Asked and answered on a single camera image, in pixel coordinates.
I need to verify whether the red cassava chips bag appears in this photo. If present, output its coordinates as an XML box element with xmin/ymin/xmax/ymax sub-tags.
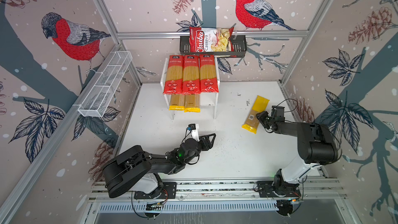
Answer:
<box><xmin>189</xmin><ymin>27</ymin><xmax>234</xmax><ymax>51</ymax></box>

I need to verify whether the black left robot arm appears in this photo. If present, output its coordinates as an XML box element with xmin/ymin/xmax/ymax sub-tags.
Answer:
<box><xmin>102</xmin><ymin>133</ymin><xmax>216</xmax><ymax>198</ymax></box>

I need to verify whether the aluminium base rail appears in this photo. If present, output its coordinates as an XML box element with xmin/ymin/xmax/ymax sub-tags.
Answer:
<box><xmin>89</xmin><ymin>176</ymin><xmax>346</xmax><ymax>215</ymax></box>

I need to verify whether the red spaghetti bag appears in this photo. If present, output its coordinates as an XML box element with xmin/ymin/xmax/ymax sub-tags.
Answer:
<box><xmin>163</xmin><ymin>55</ymin><xmax>183</xmax><ymax>94</ymax></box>
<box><xmin>199</xmin><ymin>55</ymin><xmax>219</xmax><ymax>93</ymax></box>
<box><xmin>182</xmin><ymin>56</ymin><xmax>201</xmax><ymax>95</ymax></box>

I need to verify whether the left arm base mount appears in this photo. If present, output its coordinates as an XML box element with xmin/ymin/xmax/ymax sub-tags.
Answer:
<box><xmin>133</xmin><ymin>182</ymin><xmax>177</xmax><ymax>200</ymax></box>

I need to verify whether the black wall basket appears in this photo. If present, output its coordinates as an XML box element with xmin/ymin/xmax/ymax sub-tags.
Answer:
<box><xmin>180</xmin><ymin>35</ymin><xmax>247</xmax><ymax>58</ymax></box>

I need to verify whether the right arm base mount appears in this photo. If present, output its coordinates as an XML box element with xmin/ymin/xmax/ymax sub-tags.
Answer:
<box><xmin>256</xmin><ymin>180</ymin><xmax>302</xmax><ymax>198</ymax></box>

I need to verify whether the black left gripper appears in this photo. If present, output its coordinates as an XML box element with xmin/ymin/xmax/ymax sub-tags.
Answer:
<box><xmin>184</xmin><ymin>133</ymin><xmax>216</xmax><ymax>165</ymax></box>

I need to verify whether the white two-tier shelf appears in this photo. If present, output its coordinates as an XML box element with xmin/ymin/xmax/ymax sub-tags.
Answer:
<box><xmin>160</xmin><ymin>57</ymin><xmax>220</xmax><ymax>119</ymax></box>

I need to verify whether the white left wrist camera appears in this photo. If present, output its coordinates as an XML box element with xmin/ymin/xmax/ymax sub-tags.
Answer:
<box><xmin>187</xmin><ymin>123</ymin><xmax>199</xmax><ymax>142</ymax></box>

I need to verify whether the yellow Pastatime pasta bag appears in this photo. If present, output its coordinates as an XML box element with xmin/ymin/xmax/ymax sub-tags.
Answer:
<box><xmin>169</xmin><ymin>94</ymin><xmax>185</xmax><ymax>111</ymax></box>

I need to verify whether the white wire mesh basket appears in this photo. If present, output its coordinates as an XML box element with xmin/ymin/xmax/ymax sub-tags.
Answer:
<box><xmin>78</xmin><ymin>51</ymin><xmax>132</xmax><ymax>118</ymax></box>

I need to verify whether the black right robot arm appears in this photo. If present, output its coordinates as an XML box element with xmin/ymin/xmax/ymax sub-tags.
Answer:
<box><xmin>256</xmin><ymin>106</ymin><xmax>339</xmax><ymax>196</ymax></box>

